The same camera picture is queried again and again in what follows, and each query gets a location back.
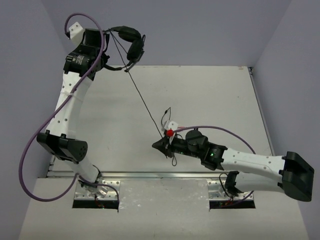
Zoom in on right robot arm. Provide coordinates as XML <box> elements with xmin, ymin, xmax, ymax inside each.
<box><xmin>152</xmin><ymin>128</ymin><xmax>315</xmax><ymax>202</ymax></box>

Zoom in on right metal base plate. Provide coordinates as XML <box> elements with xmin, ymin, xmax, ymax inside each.
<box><xmin>207</xmin><ymin>179</ymin><xmax>250</xmax><ymax>201</ymax></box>

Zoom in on right base black wire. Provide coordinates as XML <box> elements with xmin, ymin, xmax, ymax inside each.
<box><xmin>218</xmin><ymin>172</ymin><xmax>230</xmax><ymax>195</ymax></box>

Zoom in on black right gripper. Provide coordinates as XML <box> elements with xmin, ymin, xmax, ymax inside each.
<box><xmin>152</xmin><ymin>133</ymin><xmax>202</xmax><ymax>159</ymax></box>

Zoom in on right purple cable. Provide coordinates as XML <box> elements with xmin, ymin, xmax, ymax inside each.
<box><xmin>173</xmin><ymin>125</ymin><xmax>256</xmax><ymax>201</ymax></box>

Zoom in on base black wire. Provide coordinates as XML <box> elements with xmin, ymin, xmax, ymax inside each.
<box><xmin>218</xmin><ymin>172</ymin><xmax>230</xmax><ymax>195</ymax></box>
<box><xmin>93</xmin><ymin>164</ymin><xmax>103</xmax><ymax>186</ymax></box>

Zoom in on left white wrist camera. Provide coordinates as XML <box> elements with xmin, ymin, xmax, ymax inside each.
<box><xmin>68</xmin><ymin>22</ymin><xmax>85</xmax><ymax>46</ymax></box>

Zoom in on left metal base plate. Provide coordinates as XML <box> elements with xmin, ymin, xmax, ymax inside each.
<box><xmin>73</xmin><ymin>178</ymin><xmax>121</xmax><ymax>201</ymax></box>

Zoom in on aluminium table front rail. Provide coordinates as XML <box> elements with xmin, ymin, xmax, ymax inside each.
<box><xmin>46</xmin><ymin>170</ymin><xmax>283</xmax><ymax>180</ymax></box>

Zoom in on metal base plate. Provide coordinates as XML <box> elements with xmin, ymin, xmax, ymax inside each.
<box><xmin>73</xmin><ymin>178</ymin><xmax>121</xmax><ymax>201</ymax></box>
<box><xmin>207</xmin><ymin>179</ymin><xmax>250</xmax><ymax>201</ymax></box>

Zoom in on left base black wire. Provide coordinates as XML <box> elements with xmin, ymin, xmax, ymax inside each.
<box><xmin>93</xmin><ymin>164</ymin><xmax>103</xmax><ymax>186</ymax></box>

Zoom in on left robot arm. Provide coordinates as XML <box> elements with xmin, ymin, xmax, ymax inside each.
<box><xmin>36</xmin><ymin>29</ymin><xmax>104</xmax><ymax>184</ymax></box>

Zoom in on black headphones with cable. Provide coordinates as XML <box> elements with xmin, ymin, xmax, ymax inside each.
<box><xmin>103</xmin><ymin>26</ymin><xmax>162</xmax><ymax>136</ymax></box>

